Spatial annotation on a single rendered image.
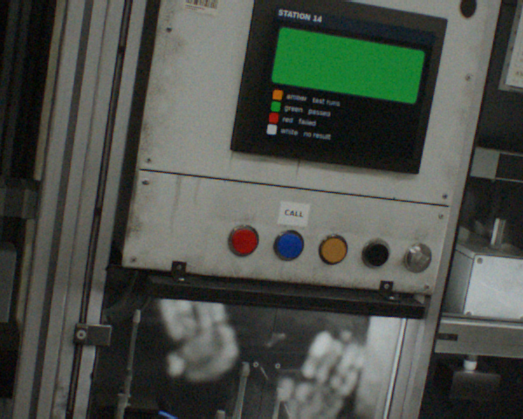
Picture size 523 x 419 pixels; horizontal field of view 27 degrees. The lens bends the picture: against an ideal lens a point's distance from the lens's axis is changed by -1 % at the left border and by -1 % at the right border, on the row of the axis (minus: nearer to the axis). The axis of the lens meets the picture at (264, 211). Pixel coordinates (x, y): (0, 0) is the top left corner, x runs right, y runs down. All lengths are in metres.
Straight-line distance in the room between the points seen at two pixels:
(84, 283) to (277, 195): 0.26
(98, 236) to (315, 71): 0.33
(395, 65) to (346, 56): 0.07
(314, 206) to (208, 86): 0.21
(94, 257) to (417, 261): 0.42
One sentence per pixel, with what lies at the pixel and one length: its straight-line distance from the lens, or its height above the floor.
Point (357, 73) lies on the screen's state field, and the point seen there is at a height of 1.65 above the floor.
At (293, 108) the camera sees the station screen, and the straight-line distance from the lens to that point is 1.35.
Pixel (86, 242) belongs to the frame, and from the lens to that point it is 1.35.
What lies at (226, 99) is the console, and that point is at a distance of 1.35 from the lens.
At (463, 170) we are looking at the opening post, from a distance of 1.49.
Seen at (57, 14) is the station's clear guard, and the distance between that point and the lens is 1.33.
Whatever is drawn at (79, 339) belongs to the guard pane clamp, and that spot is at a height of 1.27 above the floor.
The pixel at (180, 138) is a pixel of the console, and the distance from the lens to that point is 1.34.
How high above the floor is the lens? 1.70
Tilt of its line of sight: 10 degrees down
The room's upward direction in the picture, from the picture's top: 10 degrees clockwise
